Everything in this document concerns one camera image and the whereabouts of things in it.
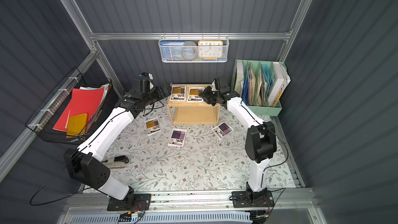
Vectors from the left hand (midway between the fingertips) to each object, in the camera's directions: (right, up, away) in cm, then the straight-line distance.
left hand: (163, 88), depth 79 cm
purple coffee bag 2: (+33, -25, +19) cm, 46 cm away
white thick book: (+69, +8, +13) cm, 71 cm away
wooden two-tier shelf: (+10, -10, +29) cm, 32 cm away
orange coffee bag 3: (-12, -22, +21) cm, 33 cm away
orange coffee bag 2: (+6, -2, +10) cm, 12 cm away
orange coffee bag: (+15, -1, +10) cm, 19 cm away
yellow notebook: (-36, -17, -11) cm, 41 cm away
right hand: (+21, -2, +9) cm, 23 cm away
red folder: (-37, -6, -5) cm, 38 cm away
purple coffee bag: (+5, -29, +16) cm, 33 cm away
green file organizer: (+56, +5, +16) cm, 58 cm away
